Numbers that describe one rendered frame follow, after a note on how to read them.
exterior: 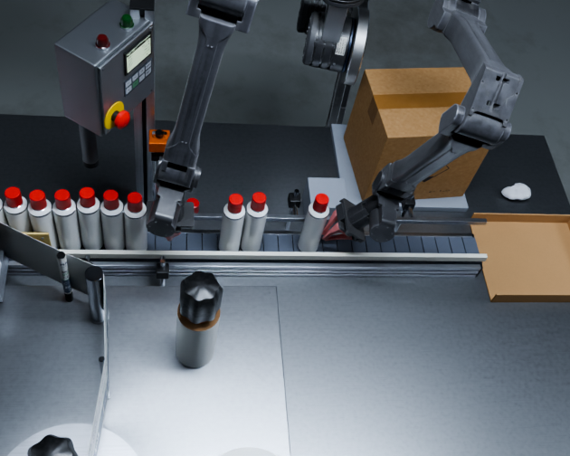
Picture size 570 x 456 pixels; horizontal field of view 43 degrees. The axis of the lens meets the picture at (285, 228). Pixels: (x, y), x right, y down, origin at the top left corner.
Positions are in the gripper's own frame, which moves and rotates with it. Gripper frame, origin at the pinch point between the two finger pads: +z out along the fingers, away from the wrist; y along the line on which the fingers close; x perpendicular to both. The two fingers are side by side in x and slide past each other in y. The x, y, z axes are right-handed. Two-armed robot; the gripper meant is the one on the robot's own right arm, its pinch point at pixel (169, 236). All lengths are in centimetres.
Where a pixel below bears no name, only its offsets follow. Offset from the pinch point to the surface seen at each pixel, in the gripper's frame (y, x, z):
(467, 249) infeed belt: 78, 7, 13
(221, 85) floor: 23, 152, 102
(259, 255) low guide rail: 21.8, 1.6, 10.0
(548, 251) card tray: 104, 10, 18
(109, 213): -13.3, 4.0, -3.0
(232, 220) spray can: 14.3, 3.4, -2.2
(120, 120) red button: -10.0, 5.2, -32.1
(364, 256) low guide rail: 48.2, 1.9, 9.9
